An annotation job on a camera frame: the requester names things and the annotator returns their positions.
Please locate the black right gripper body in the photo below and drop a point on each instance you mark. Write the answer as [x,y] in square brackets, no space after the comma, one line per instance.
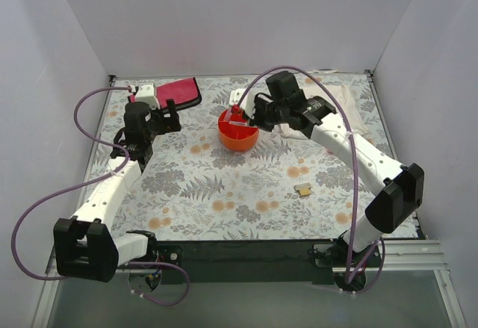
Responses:
[258,113]

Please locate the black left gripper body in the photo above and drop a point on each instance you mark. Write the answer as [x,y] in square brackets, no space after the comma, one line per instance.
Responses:
[166,117]

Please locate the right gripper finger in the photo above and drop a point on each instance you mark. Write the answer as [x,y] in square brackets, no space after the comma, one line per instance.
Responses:
[262,123]
[249,106]

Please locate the thin lilac pen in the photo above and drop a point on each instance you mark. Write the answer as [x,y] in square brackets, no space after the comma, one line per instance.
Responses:
[237,123]

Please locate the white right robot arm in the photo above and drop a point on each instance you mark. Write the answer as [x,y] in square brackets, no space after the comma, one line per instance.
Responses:
[397,188]

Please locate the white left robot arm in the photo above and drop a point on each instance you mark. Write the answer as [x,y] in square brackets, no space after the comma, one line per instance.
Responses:
[84,246]

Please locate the orange round desk organizer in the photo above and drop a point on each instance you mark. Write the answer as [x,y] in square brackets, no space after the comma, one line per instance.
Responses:
[236,138]

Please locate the cream folded t-shirt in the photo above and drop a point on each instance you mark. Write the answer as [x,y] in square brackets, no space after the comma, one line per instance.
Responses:
[345,99]

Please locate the small brown binder clip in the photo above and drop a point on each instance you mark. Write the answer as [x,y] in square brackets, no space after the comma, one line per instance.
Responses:
[304,189]

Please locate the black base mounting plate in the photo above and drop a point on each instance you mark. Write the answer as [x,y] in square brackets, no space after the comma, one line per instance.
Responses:
[256,261]

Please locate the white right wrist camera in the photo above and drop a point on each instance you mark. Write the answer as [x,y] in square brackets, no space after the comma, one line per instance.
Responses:
[236,101]

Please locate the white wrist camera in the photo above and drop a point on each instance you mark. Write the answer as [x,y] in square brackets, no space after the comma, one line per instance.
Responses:
[147,92]
[236,101]

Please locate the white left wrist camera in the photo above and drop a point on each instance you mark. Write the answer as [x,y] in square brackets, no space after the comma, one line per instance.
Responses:
[147,92]

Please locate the aluminium frame rail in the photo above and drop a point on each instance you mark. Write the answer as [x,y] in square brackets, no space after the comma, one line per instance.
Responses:
[399,255]

